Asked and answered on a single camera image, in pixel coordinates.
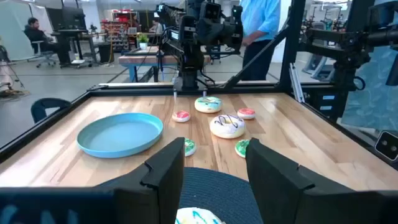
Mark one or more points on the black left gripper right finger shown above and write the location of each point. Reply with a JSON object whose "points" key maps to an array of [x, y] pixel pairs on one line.
{"points": [[273, 186]]}

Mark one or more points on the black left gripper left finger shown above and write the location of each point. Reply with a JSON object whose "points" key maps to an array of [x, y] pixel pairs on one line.
{"points": [[155, 186]]}

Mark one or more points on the small green iced donut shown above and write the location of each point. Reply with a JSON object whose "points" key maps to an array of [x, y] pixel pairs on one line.
{"points": [[241, 148], [189, 147]]}

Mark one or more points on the pink frosted donut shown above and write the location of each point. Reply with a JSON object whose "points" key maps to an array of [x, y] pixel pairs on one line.
{"points": [[227, 127]]}

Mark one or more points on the small pink sprinkled donut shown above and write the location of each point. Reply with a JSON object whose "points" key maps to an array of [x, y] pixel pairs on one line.
{"points": [[181, 116], [246, 113]]}

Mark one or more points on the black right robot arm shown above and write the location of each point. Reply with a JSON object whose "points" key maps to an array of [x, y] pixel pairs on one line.
{"points": [[189, 60]]}

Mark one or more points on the black jointed mounting arm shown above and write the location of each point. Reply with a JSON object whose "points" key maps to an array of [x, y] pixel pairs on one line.
{"points": [[348, 46]]}

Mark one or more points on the standing person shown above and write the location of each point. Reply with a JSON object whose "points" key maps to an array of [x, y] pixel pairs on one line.
{"points": [[261, 21]]}

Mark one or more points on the large white blue drizzle donut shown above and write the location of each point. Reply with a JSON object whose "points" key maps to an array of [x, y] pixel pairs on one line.
{"points": [[199, 217]]}

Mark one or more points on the dark blue woven placemat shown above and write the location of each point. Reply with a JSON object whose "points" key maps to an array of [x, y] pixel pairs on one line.
{"points": [[214, 189]]}

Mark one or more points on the light blue round plate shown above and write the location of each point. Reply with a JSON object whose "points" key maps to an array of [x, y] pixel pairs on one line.
{"points": [[119, 137]]}

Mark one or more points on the distant seated person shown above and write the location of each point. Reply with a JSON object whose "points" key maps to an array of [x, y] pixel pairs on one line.
{"points": [[155, 27]]}

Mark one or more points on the small potted plant white pot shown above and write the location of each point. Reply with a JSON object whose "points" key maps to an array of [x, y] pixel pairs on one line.
{"points": [[143, 42]]}

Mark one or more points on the wooden workbench blue legs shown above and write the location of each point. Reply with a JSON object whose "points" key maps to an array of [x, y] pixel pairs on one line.
{"points": [[140, 59]]}

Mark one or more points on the silver aluminium extrusion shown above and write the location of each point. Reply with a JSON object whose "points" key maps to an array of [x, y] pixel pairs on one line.
{"points": [[297, 84]]}

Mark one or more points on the black box with white labels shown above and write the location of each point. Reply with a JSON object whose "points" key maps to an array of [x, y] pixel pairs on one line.
{"points": [[323, 105]]}

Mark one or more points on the red parts shelf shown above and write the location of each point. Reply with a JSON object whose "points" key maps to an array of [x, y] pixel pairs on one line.
{"points": [[119, 31]]}

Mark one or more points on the black waste bin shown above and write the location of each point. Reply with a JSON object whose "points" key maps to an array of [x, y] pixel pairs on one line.
{"points": [[104, 53]]}

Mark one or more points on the teal patterned panel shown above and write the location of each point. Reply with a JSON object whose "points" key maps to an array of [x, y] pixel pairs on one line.
{"points": [[373, 102]]}

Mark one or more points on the blue item on plate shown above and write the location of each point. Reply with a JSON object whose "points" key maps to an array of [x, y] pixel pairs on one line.
{"points": [[46, 105]]}

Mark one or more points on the black standing desk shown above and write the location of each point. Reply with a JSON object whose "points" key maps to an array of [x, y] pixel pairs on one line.
{"points": [[71, 34]]}

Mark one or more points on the black computer monitor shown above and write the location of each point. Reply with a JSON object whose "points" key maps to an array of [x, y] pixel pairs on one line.
{"points": [[65, 17]]}

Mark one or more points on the grey office chair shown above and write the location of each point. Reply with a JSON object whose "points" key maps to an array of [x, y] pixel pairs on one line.
{"points": [[43, 55]]}

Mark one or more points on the seated person at desk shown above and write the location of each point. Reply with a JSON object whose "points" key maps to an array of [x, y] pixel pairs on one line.
{"points": [[34, 34]]}

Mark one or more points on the black tripod stand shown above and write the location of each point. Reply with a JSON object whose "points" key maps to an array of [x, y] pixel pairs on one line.
{"points": [[3, 54]]}

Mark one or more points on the white backdrop screen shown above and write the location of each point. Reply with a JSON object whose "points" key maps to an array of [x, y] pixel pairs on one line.
{"points": [[12, 31]]}

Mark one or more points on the black diagonal frame brace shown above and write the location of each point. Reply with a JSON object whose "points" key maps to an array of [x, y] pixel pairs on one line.
{"points": [[255, 59]]}

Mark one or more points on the black upright frame post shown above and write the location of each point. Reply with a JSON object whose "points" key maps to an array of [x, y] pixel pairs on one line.
{"points": [[292, 46]]}

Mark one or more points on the black table-level camera box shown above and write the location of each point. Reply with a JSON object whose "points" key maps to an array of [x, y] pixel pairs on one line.
{"points": [[387, 145]]}

